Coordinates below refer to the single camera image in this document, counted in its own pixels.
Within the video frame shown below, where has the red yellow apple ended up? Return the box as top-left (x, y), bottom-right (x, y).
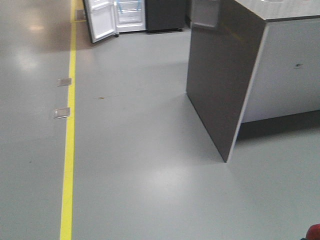
top-left (305, 223), bottom-right (320, 240)

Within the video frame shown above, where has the fridge door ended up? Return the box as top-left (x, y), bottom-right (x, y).
top-left (83, 0), bottom-right (119, 44)

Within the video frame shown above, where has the dark grey fridge body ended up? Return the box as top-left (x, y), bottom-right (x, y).
top-left (113, 0), bottom-right (187, 34)

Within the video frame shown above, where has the metal floor socket plate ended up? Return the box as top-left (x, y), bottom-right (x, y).
top-left (57, 77), bottom-right (72, 87)

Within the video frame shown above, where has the grey kitchen island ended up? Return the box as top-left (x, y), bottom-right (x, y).
top-left (186, 0), bottom-right (320, 162)

